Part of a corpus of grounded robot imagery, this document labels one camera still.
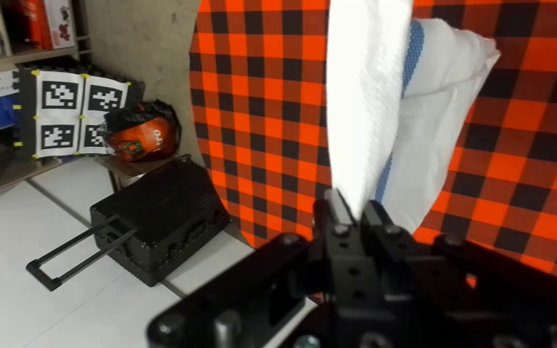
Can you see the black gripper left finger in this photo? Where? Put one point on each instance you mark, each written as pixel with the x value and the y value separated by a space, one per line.
pixel 337 257

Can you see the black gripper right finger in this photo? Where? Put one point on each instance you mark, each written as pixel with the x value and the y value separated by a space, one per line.
pixel 386 257

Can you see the white towel with blue stripes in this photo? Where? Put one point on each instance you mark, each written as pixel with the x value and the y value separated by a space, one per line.
pixel 368 97

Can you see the orange black plaid tablecloth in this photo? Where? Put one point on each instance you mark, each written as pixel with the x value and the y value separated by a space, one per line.
pixel 260 97

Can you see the black wheeled suitcase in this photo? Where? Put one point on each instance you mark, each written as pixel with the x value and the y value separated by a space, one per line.
pixel 163 218

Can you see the AprilTag marker board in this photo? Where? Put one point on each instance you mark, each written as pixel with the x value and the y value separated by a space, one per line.
pixel 59 112

